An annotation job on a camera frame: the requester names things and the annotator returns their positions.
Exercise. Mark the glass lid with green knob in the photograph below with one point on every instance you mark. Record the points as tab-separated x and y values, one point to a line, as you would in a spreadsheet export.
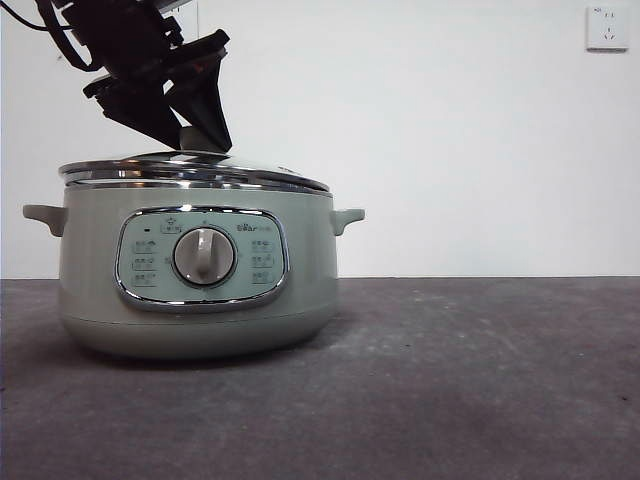
200	167

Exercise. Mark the white wall socket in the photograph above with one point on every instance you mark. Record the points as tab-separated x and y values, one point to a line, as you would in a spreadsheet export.
607	30

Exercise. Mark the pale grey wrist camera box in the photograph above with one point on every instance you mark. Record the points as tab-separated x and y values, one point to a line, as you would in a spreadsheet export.
172	4

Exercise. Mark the pale green electric pot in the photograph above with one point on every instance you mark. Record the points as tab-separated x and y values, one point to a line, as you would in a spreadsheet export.
100	300

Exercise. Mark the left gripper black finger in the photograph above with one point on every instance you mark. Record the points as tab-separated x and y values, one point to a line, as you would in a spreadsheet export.
140	110
207	90

